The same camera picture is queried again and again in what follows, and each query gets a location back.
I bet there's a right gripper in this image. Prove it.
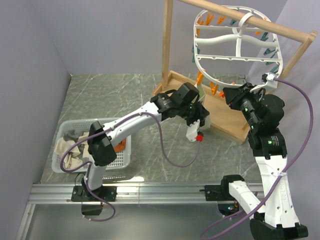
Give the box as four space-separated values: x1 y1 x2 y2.
223 82 263 129

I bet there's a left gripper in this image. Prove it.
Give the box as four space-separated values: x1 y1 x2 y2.
178 101 210 131

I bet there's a pale green underwear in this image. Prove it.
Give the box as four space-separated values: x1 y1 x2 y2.
197 83 211 131

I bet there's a white oval clip hanger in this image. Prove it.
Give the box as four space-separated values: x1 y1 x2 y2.
191 5 283 88

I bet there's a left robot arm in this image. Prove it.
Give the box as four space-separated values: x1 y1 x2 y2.
81 82 210 201

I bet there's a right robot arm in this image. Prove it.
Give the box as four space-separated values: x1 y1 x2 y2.
220 83 309 240

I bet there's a wooden hanger rack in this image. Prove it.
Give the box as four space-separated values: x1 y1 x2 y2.
153 0 318 145

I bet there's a teal clothes peg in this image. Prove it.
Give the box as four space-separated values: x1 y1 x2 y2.
266 61 281 74
191 52 196 63
263 48 277 56

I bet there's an orange cloth in basket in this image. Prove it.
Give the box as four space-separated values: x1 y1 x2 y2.
113 138 127 153

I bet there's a white plastic laundry basket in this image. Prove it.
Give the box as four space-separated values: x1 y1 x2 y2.
51 117 131 173

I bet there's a grey cloth in basket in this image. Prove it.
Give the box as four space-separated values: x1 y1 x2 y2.
63 129 80 142

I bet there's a beige cloth in basket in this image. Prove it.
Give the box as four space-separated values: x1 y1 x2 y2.
53 132 90 170

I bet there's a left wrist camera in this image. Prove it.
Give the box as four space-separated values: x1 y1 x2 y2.
186 119 204 142

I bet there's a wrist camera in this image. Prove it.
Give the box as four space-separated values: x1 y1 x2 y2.
261 72 278 92
186 119 204 142

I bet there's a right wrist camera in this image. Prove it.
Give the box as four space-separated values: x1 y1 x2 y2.
261 72 278 92

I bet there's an aluminium mounting rail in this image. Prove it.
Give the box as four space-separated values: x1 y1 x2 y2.
27 181 218 205

